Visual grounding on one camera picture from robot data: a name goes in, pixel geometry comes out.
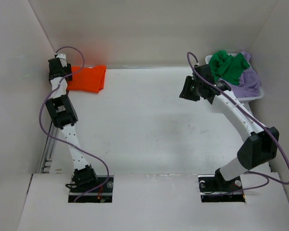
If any orange t-shirt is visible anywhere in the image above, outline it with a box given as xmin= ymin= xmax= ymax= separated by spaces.
xmin=67 ymin=65 xmax=107 ymax=93

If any white plastic bin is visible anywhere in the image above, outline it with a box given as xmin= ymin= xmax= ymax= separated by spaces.
xmin=205 ymin=55 xmax=264 ymax=103

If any aluminium rail left edge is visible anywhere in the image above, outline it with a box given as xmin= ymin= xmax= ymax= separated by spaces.
xmin=37 ymin=120 xmax=58 ymax=174

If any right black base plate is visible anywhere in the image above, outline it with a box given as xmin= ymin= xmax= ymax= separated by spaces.
xmin=198 ymin=175 xmax=245 ymax=203

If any lavender t-shirt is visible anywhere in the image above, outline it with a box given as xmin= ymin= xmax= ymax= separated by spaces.
xmin=226 ymin=51 xmax=261 ymax=98

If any green t-shirt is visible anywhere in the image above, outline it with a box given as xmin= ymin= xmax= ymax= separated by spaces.
xmin=209 ymin=51 xmax=250 ymax=86

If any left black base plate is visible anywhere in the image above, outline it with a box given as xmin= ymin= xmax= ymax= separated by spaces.
xmin=66 ymin=175 xmax=114 ymax=204

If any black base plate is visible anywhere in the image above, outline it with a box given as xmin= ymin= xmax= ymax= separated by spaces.
xmin=66 ymin=175 xmax=114 ymax=204
xmin=198 ymin=175 xmax=245 ymax=203

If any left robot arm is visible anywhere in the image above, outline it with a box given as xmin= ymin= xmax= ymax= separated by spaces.
xmin=46 ymin=54 xmax=98 ymax=192

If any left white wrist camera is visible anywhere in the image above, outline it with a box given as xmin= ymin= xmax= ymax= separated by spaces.
xmin=54 ymin=53 xmax=67 ymax=66

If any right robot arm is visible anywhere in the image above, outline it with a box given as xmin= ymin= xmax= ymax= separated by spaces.
xmin=179 ymin=65 xmax=279 ymax=192

